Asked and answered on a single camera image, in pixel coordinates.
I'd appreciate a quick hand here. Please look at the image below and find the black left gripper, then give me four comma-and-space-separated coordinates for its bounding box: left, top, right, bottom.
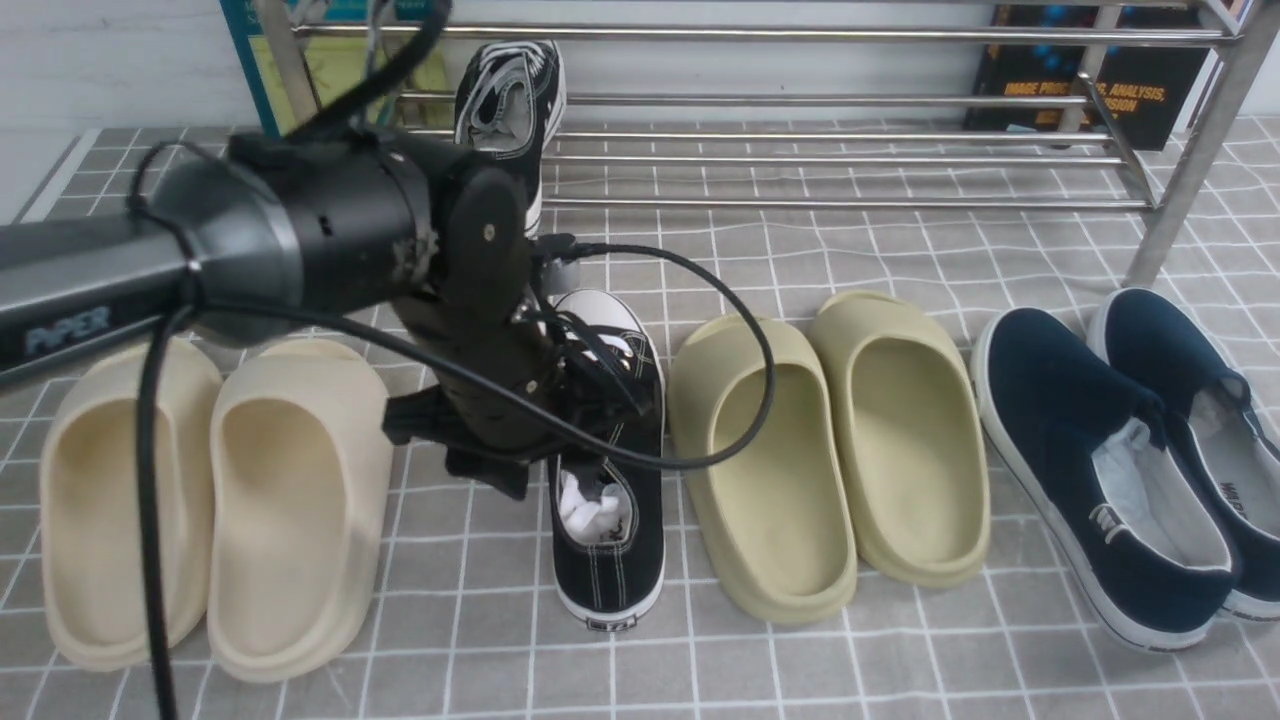
381, 295, 641, 500

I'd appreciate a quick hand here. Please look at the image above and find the black canvas sneaker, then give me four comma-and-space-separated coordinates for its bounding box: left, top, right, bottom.
538, 290, 666, 633
453, 40, 567, 238

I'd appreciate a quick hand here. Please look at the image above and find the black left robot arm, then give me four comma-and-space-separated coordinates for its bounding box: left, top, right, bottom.
1, 131, 658, 498

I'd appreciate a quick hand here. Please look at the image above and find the metal shoe rack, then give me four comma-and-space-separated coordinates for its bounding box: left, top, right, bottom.
253, 1, 1277, 286

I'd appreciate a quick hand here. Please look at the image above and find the cream slipper inner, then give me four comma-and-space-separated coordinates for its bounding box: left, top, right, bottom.
207, 338, 394, 683

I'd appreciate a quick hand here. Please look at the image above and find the cream slipper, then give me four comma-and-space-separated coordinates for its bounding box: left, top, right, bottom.
207, 338, 394, 683
38, 338, 221, 673

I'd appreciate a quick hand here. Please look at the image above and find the grey checked tablecloth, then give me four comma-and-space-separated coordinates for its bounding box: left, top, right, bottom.
3, 117, 1277, 719

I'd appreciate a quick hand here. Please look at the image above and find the teal yellow book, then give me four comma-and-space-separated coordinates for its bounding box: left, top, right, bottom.
220, 1, 454, 136

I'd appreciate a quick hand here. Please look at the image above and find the olive slipper left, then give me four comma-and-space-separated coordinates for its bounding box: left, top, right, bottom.
666, 315, 858, 625

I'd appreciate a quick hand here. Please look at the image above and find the olive slipper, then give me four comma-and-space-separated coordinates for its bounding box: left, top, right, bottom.
808, 291, 991, 588
666, 315, 858, 625

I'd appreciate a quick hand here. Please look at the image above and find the olive slipper right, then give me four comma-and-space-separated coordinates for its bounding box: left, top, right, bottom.
808, 291, 991, 588

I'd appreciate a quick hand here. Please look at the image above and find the cream slipper far left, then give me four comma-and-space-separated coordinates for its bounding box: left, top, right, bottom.
38, 338, 221, 673

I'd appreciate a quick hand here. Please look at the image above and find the navy slip-on shoe left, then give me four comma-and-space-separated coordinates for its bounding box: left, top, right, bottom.
970, 307, 1240, 653

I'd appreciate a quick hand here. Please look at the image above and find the navy slip-on shoe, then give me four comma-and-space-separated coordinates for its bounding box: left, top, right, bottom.
970, 307, 1240, 653
1087, 288, 1279, 623

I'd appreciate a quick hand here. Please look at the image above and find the black orange-text book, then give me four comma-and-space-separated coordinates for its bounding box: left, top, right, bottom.
963, 5, 1210, 151

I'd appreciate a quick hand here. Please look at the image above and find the navy slip-on shoe right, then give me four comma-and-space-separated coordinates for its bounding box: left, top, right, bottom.
1087, 288, 1279, 623

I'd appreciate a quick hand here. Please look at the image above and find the black cable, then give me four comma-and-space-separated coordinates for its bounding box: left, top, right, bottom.
128, 0, 777, 720

